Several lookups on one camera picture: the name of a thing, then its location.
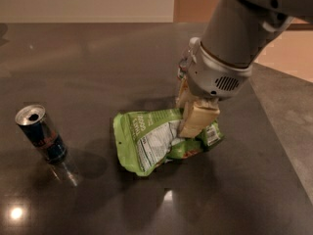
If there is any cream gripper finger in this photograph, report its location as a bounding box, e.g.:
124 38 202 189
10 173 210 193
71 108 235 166
179 100 220 138
176 78 196 118

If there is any green rice chip bag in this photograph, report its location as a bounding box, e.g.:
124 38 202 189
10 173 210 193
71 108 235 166
113 109 224 176

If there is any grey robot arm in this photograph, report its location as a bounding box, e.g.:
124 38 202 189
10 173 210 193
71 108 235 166
176 0 313 138

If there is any redbull can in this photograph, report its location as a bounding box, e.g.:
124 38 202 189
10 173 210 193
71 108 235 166
15 105 67 164

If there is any clear plastic water bottle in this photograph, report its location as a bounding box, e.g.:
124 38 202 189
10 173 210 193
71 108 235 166
176 59 188 108

